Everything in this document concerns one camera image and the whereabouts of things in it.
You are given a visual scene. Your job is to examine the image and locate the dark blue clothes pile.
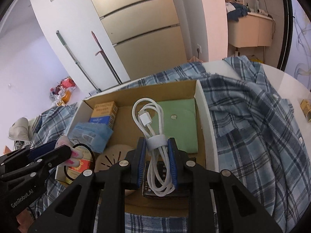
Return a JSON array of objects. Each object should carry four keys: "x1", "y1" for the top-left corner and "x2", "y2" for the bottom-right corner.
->
[{"x1": 226, "y1": 2, "x2": 251, "y2": 22}]

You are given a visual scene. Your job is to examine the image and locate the black framed glass door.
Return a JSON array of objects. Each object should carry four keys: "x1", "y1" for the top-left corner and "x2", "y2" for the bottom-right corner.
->
[{"x1": 277, "y1": 0, "x2": 294, "y2": 72}]

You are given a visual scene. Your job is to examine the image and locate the grey canvas bag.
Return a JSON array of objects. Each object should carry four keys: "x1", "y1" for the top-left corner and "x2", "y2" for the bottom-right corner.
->
[{"x1": 8, "y1": 117, "x2": 31, "y2": 150}]

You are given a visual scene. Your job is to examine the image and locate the red floor clutter pile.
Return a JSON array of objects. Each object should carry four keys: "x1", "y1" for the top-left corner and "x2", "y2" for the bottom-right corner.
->
[{"x1": 50, "y1": 77, "x2": 76, "y2": 107}]

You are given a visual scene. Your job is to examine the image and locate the white cardboard tray box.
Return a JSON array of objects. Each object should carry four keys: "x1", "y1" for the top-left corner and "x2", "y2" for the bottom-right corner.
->
[{"x1": 54, "y1": 78, "x2": 219, "y2": 218}]

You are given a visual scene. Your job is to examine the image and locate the stack of books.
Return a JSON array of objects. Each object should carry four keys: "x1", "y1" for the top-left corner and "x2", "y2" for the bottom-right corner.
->
[{"x1": 29, "y1": 115, "x2": 42, "y2": 133}]

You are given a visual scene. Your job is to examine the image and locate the blue tissue pack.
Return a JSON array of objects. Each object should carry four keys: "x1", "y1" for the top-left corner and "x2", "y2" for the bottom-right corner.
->
[{"x1": 68, "y1": 123, "x2": 113, "y2": 154}]

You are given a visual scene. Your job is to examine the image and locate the grey mop handle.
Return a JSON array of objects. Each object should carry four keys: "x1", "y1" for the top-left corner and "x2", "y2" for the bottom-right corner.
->
[{"x1": 55, "y1": 30, "x2": 101, "y2": 93}]

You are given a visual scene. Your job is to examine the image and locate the blue plaid shirt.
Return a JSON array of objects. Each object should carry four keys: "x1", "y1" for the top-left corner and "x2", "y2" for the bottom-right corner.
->
[{"x1": 32, "y1": 56, "x2": 310, "y2": 232}]

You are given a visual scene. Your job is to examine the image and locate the round tan vented disc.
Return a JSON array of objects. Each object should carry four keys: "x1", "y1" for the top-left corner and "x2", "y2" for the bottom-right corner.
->
[{"x1": 94, "y1": 144, "x2": 133, "y2": 173}]

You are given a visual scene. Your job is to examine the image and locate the blue gold cigarette box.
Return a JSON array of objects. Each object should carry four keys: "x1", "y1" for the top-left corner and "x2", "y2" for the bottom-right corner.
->
[{"x1": 89, "y1": 102, "x2": 118, "y2": 129}]

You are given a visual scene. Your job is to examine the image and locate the bathroom vanity cabinet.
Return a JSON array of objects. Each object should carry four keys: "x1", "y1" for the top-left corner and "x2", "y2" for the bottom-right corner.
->
[{"x1": 228, "y1": 13, "x2": 274, "y2": 48}]

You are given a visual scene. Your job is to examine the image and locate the small gold foil box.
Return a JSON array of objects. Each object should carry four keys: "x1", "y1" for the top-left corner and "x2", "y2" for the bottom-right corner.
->
[{"x1": 300, "y1": 99, "x2": 311, "y2": 123}]

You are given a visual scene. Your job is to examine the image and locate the person's left hand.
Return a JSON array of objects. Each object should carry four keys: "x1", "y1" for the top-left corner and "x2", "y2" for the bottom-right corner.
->
[{"x1": 16, "y1": 208, "x2": 35, "y2": 233}]

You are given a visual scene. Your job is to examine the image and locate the gold refrigerator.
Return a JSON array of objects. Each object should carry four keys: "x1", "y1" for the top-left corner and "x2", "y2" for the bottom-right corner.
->
[{"x1": 91, "y1": 0, "x2": 187, "y2": 80}]

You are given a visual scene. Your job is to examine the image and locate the black face tissue pack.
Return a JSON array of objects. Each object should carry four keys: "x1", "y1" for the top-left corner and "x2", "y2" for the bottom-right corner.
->
[{"x1": 142, "y1": 159, "x2": 190, "y2": 198}]

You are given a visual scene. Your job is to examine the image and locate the red broom handle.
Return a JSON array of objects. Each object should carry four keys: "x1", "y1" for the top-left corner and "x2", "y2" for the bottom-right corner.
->
[{"x1": 91, "y1": 31, "x2": 122, "y2": 85}]

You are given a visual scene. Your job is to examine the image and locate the white usb cable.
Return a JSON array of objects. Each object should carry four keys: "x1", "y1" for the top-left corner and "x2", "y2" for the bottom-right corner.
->
[{"x1": 132, "y1": 97, "x2": 175, "y2": 197}]

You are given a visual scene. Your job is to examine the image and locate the red gold cigarette box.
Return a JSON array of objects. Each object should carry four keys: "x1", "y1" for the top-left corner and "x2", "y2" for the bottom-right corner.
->
[{"x1": 65, "y1": 158, "x2": 93, "y2": 184}]

